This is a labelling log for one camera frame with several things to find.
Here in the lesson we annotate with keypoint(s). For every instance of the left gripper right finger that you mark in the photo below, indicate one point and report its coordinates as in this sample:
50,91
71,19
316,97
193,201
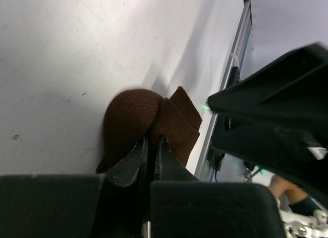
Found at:
183,206

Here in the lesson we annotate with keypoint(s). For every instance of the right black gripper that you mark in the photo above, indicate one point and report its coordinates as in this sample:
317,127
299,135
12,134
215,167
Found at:
283,111

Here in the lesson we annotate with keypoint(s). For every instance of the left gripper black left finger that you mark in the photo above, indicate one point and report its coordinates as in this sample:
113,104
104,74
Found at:
112,204

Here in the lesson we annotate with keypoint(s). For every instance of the brown striped sock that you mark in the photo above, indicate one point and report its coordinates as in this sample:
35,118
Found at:
135,113

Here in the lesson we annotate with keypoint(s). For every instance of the operator leg with sock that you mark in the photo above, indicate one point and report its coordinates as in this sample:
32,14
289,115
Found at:
299,201

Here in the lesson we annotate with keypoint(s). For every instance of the aluminium frame rail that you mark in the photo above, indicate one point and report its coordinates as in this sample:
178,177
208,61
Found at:
212,165

